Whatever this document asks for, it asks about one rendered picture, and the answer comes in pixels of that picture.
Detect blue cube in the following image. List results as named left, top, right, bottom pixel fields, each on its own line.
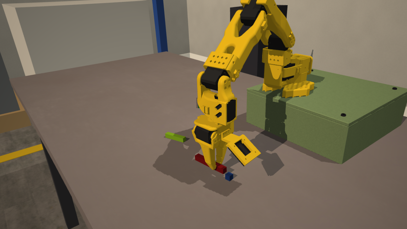
left=225, top=172, right=233, bottom=181

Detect dark red rod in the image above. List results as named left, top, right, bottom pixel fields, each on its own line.
left=195, top=154, right=227, bottom=174

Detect lime green rod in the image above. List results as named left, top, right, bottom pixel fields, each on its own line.
left=165, top=132, right=186, bottom=142

